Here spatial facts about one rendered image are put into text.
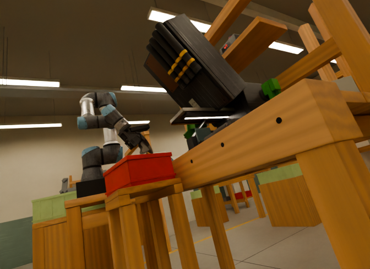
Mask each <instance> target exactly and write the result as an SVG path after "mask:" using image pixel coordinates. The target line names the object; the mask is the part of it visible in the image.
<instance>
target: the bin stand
mask: <svg viewBox="0 0 370 269"><path fill-rule="evenodd" d="M182 192H183V186H182V181H181V178H180V177H178V178H174V179H169V180H164V181H158V182H152V183H149V184H143V185H138V186H132V187H127V188H123V189H118V190H117V191H115V192H114V193H113V194H111V195H110V196H108V197H107V198H106V199H105V208H106V212H107V215H108V224H109V230H110V239H111V249H112V258H113V267H114V269H145V266H144V259H143V252H142V246H141V241H140V234H139V228H138V221H137V214H136V210H135V204H134V203H133V204H131V202H130V199H131V198H135V197H140V196H145V195H148V196H149V202H147V204H148V211H149V217H150V223H151V229H152V233H153V239H154V245H155V251H156V258H157V264H158V268H159V269H172V267H171V262H170V256H169V253H168V247H167V241H166V236H165V230H164V225H163V221H162V215H161V209H160V204H159V200H158V199H161V198H164V197H167V198H168V202H169V206H170V211H171V217H172V222H173V227H174V231H175V236H176V241H177V246H178V252H179V257H180V261H181V265H182V269H199V265H198V260H197V256H196V252H195V247H194V242H193V238H192V233H191V229H190V225H189V220H188V216H187V211H186V207H185V203H184V198H183V194H182ZM118 208H119V209H118Z"/></svg>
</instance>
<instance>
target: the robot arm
mask: <svg viewBox="0 0 370 269"><path fill-rule="evenodd" d="M80 107H81V117H78V118H77V124H78V129H80V130H87V129H95V128H104V138H105V144H104V145H103V148H100V147H99V146H93V147H88V148H85V149H84V150H83V151H82V153H81V158H82V165H83V174H82V177H81V181H80V182H82V181H89V180H96V179H102V178H105V177H103V173H104V172H103V171H102V165H107V164H114V163H115V164H116V163H117V162H119V161H120V160H121V159H123V146H120V143H119V142H117V133H116V130H117V131H118V132H119V134H118V135H119V137H120V138H121V139H122V140H123V141H124V142H125V145H126V146H127V147H128V148H129V149H130V150H132V149H133V148H135V147H136V146H137V144H139V145H138V147H139V148H140V152H139V153H140V154H144V153H146V152H149V153H150V154H153V150H152V148H151V146H150V144H149V142H148V141H147V140H146V138H145V137H144V136H143V135H142V134H141V133H140V132H144V131H148V129H149V128H150V126H149V124H147V125H141V126H135V127H131V125H130V124H129V122H128V121H127V120H126V119H125V118H124V117H123V116H122V115H121V114H120V113H119V112H118V111H117V110H116V107H117V99H116V96H115V94H114V93H113V92H92V93H88V94H86V95H84V96H83V97H82V98H81V100H80ZM94 108H99V110H100V111H101V113H102V115H101V116H95V114H94Z"/></svg>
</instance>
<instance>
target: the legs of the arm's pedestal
mask: <svg viewBox="0 0 370 269"><path fill-rule="evenodd" d="M66 216H67V234H68V252H69V269H86V262H85V249H84V235H83V230H87V229H91V228H95V227H99V226H102V225H106V224H108V215H107V212H101V213H97V214H92V215H89V216H85V217H82V215H81V207H80V206H75V207H71V208H66Z"/></svg>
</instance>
